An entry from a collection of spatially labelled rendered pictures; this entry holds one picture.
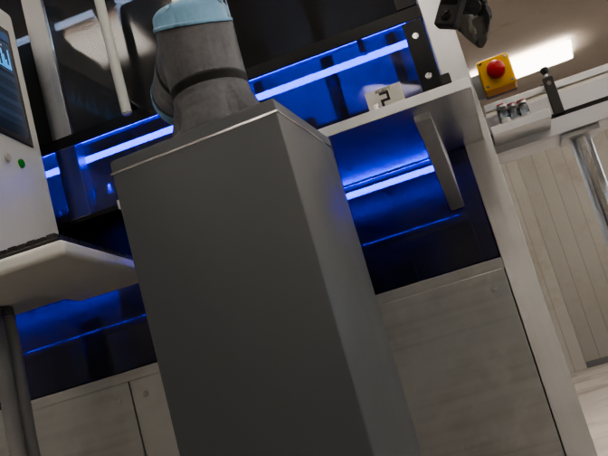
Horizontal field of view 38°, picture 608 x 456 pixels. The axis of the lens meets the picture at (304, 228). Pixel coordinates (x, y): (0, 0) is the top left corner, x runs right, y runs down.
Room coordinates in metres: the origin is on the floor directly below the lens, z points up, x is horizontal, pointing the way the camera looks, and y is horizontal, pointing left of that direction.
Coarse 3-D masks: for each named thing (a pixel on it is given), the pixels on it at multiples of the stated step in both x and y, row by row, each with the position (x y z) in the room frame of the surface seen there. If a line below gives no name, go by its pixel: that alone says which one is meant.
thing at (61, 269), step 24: (0, 264) 1.53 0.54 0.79; (24, 264) 1.53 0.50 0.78; (48, 264) 1.56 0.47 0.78; (72, 264) 1.61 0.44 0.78; (96, 264) 1.66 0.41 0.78; (120, 264) 1.75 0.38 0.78; (0, 288) 1.63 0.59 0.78; (24, 288) 1.69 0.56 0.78; (48, 288) 1.75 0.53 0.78; (72, 288) 1.81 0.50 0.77; (96, 288) 1.88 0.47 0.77; (120, 288) 1.96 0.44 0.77
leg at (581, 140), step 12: (576, 132) 1.96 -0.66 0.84; (588, 132) 1.97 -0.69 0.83; (564, 144) 2.02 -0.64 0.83; (576, 144) 1.98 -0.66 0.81; (588, 144) 1.98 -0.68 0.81; (576, 156) 1.99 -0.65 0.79; (588, 156) 1.98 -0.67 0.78; (588, 168) 1.98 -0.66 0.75; (600, 168) 1.98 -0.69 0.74; (588, 180) 1.99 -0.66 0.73; (600, 180) 1.98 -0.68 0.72; (588, 192) 2.00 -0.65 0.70; (600, 192) 1.98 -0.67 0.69; (600, 204) 1.98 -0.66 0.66; (600, 216) 1.99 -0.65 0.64; (600, 228) 2.00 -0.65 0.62
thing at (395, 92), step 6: (396, 84) 1.91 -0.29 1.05; (378, 90) 1.92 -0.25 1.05; (384, 90) 1.91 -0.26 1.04; (390, 90) 1.91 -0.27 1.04; (396, 90) 1.91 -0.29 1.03; (402, 90) 1.91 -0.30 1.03; (366, 96) 1.92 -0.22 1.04; (372, 96) 1.92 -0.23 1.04; (378, 96) 1.92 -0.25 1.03; (384, 96) 1.91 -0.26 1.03; (390, 96) 1.91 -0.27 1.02; (396, 96) 1.91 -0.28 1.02; (402, 96) 1.91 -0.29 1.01; (372, 102) 1.92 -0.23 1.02; (378, 102) 1.92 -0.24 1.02; (390, 102) 1.91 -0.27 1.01; (372, 108) 1.92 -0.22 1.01
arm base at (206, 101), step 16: (192, 80) 1.17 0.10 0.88; (208, 80) 1.17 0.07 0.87; (224, 80) 1.18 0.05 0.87; (240, 80) 1.19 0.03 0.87; (176, 96) 1.19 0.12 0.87; (192, 96) 1.17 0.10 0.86; (208, 96) 1.16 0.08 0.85; (224, 96) 1.17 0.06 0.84; (240, 96) 1.18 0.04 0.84; (176, 112) 1.20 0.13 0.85; (192, 112) 1.17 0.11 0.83; (208, 112) 1.16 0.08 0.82; (224, 112) 1.16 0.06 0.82; (176, 128) 1.20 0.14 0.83; (192, 128) 1.16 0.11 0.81
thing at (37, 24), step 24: (24, 0) 2.09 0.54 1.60; (48, 24) 2.09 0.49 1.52; (384, 24) 1.91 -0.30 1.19; (48, 48) 2.08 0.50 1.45; (312, 48) 1.94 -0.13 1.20; (48, 72) 2.08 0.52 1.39; (264, 72) 1.97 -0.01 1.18; (48, 96) 2.08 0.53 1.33; (48, 120) 2.09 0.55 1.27; (120, 120) 2.05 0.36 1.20; (48, 144) 2.09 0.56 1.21; (72, 144) 2.08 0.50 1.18; (96, 216) 2.07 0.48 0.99
